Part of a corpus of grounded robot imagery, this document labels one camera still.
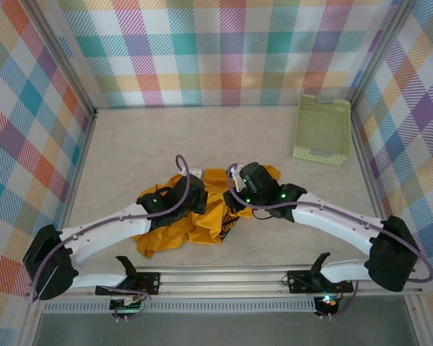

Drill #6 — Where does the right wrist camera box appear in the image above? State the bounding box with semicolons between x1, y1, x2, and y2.
230;168;245;192

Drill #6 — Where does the grey slotted cable duct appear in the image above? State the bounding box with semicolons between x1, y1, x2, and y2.
43;301;317;314

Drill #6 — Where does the aluminium side rail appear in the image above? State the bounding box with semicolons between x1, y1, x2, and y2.
56;107;99;231
344;104;387;221

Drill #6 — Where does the aluminium frame leg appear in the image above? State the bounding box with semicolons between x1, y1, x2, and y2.
19;299;46;346
406;296;432;346

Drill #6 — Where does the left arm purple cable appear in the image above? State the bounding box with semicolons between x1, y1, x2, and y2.
28;154;192;324

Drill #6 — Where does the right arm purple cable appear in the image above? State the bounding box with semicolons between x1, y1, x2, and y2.
226;162;433;320

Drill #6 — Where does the yellow t-shirt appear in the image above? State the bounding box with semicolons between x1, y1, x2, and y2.
136;166;282;257

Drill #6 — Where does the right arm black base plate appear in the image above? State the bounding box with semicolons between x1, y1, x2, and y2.
287;270;354;293

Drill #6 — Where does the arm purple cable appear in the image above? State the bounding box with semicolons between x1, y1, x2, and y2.
28;154;192;324
226;162;433;320

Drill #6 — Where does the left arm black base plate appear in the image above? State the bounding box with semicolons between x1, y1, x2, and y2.
95;272;161;296

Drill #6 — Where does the light green plastic basket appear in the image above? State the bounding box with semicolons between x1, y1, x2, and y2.
292;94;351;167

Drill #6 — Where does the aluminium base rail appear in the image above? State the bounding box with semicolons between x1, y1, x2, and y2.
68;268;423;300

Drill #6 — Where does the aluminium corner post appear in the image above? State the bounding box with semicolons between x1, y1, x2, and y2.
344;0;414;111
27;0;98;118

